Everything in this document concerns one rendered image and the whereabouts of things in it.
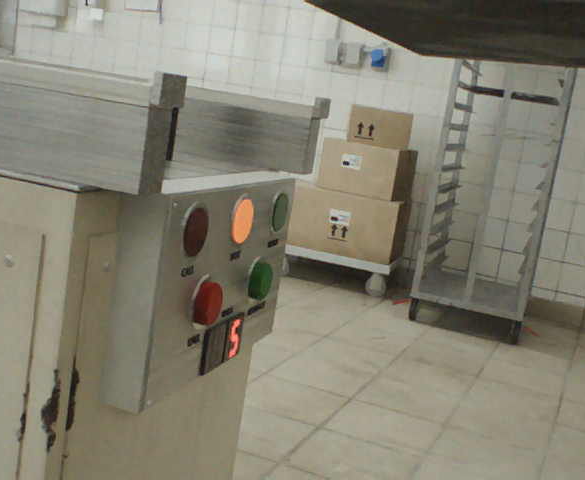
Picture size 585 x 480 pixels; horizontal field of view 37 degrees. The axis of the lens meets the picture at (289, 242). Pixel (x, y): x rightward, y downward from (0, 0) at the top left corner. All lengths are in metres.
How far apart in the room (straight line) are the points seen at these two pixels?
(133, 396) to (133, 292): 0.06
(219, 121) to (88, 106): 0.29
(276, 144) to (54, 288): 0.31
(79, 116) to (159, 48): 4.65
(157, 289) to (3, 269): 0.09
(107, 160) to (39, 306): 0.09
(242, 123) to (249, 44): 4.13
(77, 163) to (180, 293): 0.11
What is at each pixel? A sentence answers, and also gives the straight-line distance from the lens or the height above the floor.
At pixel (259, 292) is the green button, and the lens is 0.67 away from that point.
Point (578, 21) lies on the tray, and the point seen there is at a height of 0.97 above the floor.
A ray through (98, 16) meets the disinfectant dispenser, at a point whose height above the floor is 1.17.
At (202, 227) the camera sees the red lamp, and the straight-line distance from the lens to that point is 0.56.
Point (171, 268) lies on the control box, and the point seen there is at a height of 0.79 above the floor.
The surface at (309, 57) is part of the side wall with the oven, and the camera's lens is 4.75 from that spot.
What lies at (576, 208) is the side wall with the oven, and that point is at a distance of 4.46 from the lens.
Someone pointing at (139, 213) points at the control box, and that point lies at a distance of 0.52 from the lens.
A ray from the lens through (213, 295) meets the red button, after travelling 0.58.
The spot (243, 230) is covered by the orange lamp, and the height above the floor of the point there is 0.81.
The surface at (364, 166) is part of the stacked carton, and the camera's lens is 4.21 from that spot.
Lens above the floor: 0.91
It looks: 10 degrees down
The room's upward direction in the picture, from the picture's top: 9 degrees clockwise
